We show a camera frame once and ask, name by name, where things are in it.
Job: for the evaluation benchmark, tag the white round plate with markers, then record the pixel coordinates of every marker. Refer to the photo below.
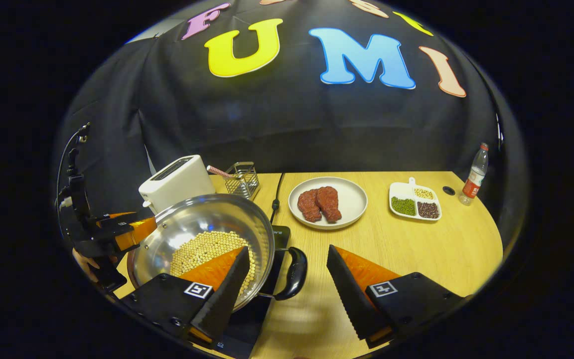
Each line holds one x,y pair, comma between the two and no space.
354,199

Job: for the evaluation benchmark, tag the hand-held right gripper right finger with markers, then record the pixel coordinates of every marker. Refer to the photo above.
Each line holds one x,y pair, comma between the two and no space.
352,299

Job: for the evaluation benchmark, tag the raw red meat slab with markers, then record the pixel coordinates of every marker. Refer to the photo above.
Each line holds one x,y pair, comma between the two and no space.
309,205
329,203

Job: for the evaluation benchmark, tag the white toaster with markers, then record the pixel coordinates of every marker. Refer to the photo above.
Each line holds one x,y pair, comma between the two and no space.
177,182

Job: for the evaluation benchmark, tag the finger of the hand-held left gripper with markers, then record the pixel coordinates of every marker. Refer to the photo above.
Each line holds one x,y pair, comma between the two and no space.
117,215
135,232

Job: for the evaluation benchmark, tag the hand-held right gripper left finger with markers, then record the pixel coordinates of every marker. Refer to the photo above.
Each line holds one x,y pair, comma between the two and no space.
227,294

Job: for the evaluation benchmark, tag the dark red bean pile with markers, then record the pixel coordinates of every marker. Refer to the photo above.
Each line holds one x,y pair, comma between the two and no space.
428,210

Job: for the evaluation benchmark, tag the large soybean heap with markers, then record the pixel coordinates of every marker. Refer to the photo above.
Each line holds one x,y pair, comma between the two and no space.
207,247

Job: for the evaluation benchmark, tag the white divided dish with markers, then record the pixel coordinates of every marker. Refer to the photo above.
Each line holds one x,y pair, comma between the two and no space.
400,189

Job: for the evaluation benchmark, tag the pink striped straw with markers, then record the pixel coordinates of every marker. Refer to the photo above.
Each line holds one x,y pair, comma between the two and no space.
219,172

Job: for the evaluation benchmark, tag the green mung bean pile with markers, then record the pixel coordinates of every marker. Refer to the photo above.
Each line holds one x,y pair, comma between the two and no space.
403,206

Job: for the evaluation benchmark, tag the black induction cooktop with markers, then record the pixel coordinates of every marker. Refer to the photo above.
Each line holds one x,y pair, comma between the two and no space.
252,319

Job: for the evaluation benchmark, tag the small soybean pile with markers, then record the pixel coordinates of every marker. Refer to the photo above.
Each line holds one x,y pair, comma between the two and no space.
423,193

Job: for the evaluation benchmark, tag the clear plastic water bottle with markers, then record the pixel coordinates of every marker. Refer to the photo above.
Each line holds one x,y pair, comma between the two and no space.
475,177

